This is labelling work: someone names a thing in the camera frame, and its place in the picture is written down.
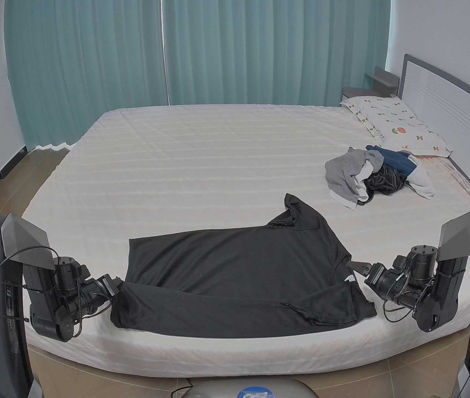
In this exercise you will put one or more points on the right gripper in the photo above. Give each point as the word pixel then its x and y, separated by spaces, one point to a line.
pixel 378 278

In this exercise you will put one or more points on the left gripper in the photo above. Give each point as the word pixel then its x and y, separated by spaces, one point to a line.
pixel 111 287

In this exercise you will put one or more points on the black T-shirt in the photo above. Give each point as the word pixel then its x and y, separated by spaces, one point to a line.
pixel 239 263

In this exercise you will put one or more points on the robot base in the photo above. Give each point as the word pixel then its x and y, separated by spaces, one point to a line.
pixel 218 391

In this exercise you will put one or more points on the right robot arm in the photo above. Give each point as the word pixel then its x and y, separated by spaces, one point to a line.
pixel 465 234

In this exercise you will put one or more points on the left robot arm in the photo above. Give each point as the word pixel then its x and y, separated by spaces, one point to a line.
pixel 2 305

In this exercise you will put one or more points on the pile of clothes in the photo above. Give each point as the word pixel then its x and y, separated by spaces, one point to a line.
pixel 342 172

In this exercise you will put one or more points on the bed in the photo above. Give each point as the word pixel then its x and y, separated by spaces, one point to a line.
pixel 218 151

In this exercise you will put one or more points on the white printed pillow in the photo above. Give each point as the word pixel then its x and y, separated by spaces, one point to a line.
pixel 396 122

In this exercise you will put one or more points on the grey bedside table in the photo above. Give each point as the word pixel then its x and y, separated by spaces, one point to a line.
pixel 384 79

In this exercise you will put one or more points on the blue-green curtain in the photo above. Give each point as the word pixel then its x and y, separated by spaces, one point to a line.
pixel 280 35
pixel 89 48

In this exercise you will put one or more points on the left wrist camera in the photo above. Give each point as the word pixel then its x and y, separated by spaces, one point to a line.
pixel 84 272

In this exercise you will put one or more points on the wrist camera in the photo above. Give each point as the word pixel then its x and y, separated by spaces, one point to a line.
pixel 401 265
pixel 84 272

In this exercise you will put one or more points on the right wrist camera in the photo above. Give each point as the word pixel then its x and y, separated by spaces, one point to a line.
pixel 401 265

